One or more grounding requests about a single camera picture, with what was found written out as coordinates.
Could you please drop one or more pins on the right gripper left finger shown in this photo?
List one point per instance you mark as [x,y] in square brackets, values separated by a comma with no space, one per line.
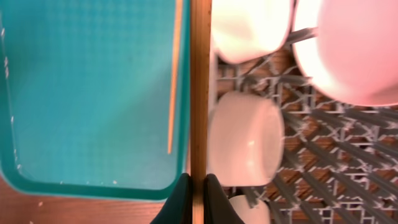
[178,207]

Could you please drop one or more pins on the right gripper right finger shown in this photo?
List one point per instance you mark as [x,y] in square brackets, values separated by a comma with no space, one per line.
[217,208]

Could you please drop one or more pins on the small white cup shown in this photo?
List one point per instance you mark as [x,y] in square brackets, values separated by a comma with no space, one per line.
[259,214]

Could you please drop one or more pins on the pale green shallow bowl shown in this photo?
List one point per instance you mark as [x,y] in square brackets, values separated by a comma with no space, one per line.
[246,140]

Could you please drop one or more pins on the white bowl with rice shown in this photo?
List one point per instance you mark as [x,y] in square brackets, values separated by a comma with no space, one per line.
[243,30]

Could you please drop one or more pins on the wooden chopstick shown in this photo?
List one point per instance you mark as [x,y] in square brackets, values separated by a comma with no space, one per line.
[200,30]
[174,71]

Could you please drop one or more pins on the large white plate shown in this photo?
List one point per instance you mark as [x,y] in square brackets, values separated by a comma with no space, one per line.
[353,57]

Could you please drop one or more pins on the grey dishwasher rack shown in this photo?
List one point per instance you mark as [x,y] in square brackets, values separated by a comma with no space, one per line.
[339,161]

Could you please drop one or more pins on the teal serving tray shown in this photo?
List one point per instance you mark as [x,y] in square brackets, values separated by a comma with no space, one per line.
[85,98]

